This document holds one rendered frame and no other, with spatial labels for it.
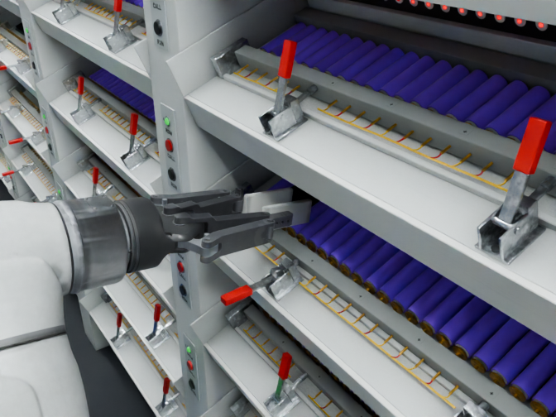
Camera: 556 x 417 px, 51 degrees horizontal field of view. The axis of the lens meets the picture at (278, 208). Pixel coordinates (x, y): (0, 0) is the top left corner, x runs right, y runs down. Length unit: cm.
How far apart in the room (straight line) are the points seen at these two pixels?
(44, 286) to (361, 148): 30
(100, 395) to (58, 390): 113
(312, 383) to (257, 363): 9
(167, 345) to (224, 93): 65
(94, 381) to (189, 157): 103
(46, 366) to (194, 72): 38
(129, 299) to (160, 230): 78
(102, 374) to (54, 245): 119
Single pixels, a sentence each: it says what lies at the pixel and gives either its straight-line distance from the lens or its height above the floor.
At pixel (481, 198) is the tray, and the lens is 47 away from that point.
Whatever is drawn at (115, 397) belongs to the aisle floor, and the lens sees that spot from 164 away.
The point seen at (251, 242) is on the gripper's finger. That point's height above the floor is 82.
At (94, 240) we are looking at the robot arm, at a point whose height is 87.
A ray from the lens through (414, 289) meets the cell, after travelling 62.
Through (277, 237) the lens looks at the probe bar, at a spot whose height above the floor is 78.
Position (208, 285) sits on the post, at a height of 64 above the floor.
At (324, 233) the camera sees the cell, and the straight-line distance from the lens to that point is 71.
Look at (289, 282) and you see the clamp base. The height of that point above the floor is 75.
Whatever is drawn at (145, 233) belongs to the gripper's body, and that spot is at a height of 86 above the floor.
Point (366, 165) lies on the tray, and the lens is 52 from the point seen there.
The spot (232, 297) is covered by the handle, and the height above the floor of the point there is 76.
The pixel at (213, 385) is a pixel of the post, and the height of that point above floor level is 44.
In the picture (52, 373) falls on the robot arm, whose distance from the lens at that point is 53.
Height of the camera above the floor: 115
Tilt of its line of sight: 28 degrees down
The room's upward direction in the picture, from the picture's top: straight up
